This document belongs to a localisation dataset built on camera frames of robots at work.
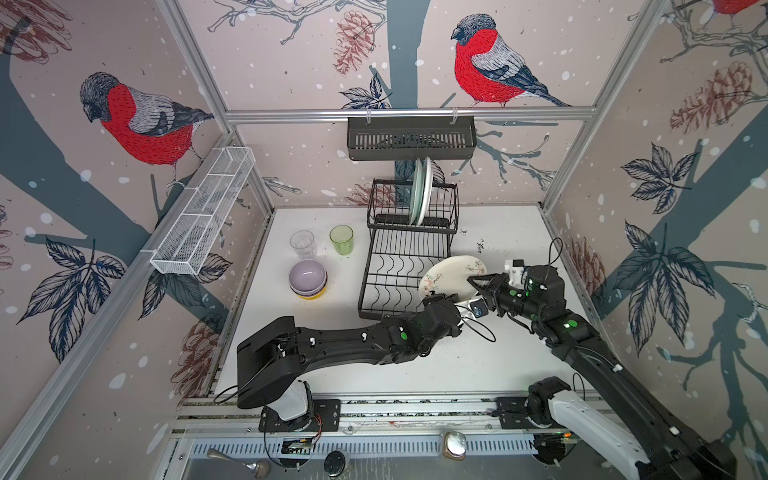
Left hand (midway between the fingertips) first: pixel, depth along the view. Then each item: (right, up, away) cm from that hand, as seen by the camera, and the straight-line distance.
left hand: (458, 298), depth 74 cm
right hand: (+2, +4, +1) cm, 4 cm away
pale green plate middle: (-10, +27, +2) cm, 29 cm away
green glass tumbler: (-35, +15, +32) cm, 50 cm away
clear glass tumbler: (-49, +13, +33) cm, 61 cm away
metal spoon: (-47, -37, -8) cm, 60 cm away
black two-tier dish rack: (-14, +9, +30) cm, 34 cm away
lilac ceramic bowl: (-44, +2, +19) cm, 48 cm away
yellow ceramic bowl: (-42, -4, +18) cm, 46 cm away
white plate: (0, +4, +11) cm, 12 cm away
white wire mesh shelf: (-68, +23, +5) cm, 72 cm away
